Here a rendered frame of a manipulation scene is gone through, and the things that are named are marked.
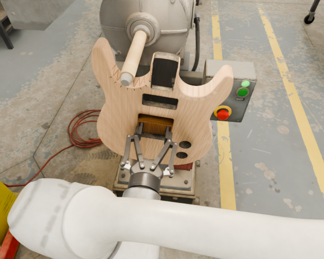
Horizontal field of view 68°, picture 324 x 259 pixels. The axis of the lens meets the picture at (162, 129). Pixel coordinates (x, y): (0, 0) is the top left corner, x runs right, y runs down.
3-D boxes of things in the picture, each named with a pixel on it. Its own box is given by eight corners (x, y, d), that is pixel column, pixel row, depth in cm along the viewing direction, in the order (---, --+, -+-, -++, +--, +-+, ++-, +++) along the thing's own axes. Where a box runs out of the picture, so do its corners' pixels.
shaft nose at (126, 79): (119, 78, 53) (124, 71, 51) (128, 84, 53) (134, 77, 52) (117, 84, 51) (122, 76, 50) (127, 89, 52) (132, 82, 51)
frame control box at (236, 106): (185, 89, 109) (191, 36, 90) (233, 93, 108) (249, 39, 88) (182, 130, 93) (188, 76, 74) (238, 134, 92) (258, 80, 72)
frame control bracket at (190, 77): (175, 77, 92) (175, 69, 89) (224, 81, 91) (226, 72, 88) (174, 84, 90) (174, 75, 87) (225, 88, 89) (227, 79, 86)
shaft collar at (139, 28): (130, 33, 66) (139, 20, 63) (144, 43, 68) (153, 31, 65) (129, 37, 65) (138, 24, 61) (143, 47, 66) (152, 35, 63)
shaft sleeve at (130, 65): (132, 37, 64) (138, 28, 62) (142, 43, 66) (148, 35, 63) (117, 78, 53) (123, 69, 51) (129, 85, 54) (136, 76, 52)
